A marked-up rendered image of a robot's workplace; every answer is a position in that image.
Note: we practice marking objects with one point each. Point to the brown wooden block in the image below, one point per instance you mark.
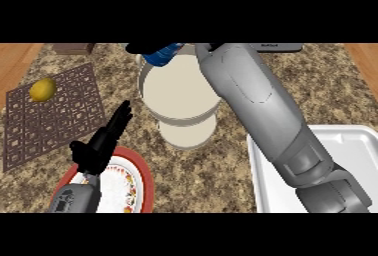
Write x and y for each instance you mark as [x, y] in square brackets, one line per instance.
[75, 48]

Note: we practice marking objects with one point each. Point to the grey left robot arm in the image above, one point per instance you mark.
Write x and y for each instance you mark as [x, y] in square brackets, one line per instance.
[75, 199]

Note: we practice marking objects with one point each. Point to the brown patterned placemat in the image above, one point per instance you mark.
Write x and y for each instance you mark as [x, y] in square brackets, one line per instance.
[53, 115]

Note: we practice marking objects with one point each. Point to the red rimmed patterned plate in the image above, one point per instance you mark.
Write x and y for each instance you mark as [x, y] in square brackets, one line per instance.
[126, 186]

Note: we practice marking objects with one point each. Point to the grey appliance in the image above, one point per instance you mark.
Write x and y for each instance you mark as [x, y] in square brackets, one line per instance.
[276, 46]

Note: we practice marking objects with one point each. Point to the yellow lemon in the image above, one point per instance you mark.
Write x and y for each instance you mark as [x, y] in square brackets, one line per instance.
[42, 89]

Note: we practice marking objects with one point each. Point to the white tray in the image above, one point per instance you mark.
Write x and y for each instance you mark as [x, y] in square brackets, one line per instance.
[355, 156]

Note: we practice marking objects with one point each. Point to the blue can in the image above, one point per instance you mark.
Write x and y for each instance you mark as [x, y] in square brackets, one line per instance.
[163, 54]

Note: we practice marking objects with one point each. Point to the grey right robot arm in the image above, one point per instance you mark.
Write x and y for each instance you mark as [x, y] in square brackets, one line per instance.
[267, 116]

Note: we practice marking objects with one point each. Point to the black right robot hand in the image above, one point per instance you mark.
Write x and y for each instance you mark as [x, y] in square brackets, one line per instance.
[149, 47]

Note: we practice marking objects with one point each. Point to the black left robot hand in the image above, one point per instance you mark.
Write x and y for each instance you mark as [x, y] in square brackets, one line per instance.
[103, 140]

